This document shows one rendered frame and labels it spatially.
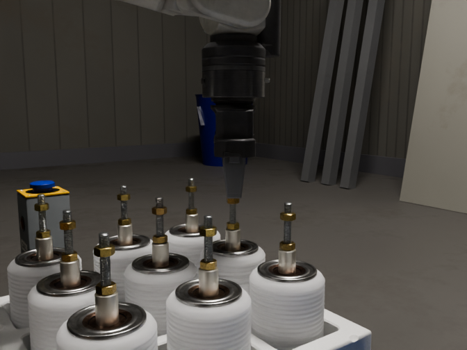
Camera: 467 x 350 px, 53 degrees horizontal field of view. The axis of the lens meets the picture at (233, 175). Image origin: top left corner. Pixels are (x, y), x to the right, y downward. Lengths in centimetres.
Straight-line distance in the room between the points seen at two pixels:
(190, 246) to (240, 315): 26
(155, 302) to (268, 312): 14
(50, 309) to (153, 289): 12
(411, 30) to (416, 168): 108
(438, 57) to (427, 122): 30
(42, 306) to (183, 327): 16
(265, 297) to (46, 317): 25
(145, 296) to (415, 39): 272
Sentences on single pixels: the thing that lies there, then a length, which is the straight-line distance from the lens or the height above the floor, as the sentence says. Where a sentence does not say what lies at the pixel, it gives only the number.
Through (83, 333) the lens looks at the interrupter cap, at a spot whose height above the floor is 25.
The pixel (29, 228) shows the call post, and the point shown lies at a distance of 84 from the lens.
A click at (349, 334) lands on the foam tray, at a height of 18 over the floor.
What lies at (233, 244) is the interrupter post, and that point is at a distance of 69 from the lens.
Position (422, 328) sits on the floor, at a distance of 110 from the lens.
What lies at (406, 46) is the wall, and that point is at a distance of 316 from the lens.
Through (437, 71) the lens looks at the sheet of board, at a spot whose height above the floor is 61.
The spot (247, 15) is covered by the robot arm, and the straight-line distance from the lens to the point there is 62.
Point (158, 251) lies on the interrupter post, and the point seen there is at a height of 27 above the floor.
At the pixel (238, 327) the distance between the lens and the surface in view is 53.
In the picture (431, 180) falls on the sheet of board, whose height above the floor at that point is 12.
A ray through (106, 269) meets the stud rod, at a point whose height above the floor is 31.
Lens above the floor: 46
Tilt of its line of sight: 9 degrees down
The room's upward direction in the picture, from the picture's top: straight up
